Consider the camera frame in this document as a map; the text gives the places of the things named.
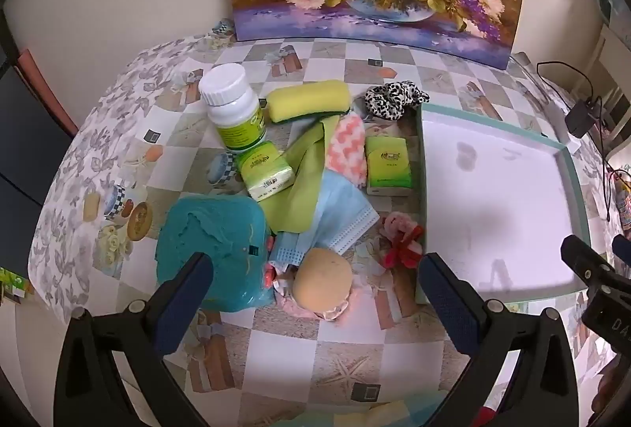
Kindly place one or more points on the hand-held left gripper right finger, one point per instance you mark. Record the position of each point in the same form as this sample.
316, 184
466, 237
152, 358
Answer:
448, 308

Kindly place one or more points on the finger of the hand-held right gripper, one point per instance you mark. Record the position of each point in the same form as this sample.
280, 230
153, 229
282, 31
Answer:
586, 262
623, 249

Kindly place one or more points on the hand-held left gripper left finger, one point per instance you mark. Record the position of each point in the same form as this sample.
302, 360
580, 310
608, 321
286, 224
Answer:
185, 303

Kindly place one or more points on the white tray green rim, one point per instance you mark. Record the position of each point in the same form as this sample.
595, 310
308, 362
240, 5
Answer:
493, 200

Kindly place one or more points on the blue face mask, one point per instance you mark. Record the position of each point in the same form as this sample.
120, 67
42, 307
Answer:
340, 215

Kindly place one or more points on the green tissue pack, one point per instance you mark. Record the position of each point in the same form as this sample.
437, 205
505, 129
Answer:
266, 170
388, 163

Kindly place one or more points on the lime green cloth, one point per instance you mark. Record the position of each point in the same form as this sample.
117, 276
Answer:
298, 190

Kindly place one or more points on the coral white zigzag towel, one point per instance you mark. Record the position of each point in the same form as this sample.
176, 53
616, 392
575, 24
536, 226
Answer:
347, 150

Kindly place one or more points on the yellow sponge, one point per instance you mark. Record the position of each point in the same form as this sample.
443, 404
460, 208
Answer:
308, 100

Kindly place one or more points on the teal cloth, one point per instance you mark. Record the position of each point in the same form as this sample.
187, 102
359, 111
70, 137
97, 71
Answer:
212, 229

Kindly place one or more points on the beige round puff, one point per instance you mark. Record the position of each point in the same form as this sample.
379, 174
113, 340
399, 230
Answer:
323, 279

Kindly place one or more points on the black power adapter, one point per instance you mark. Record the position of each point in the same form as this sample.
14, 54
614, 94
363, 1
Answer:
583, 117

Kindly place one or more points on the white chair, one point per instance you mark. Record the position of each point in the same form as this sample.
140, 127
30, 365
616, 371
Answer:
609, 62

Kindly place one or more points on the white bottle green label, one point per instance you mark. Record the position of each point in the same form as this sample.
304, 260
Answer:
234, 111

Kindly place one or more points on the leopard print scrunchie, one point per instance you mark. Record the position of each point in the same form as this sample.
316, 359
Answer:
394, 97

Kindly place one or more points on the dark cabinet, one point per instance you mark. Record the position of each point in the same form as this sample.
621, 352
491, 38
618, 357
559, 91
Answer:
24, 150

